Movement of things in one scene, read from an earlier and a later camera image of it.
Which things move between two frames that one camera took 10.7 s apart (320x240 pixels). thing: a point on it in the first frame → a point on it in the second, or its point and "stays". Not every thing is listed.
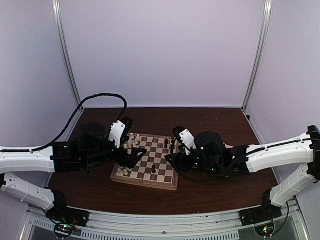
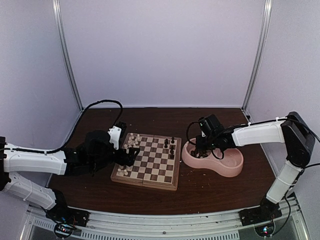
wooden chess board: x=153 y=170 stays
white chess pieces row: x=134 y=140 stays
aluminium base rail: x=39 y=225 stays
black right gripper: x=179 y=160 → x=200 y=147
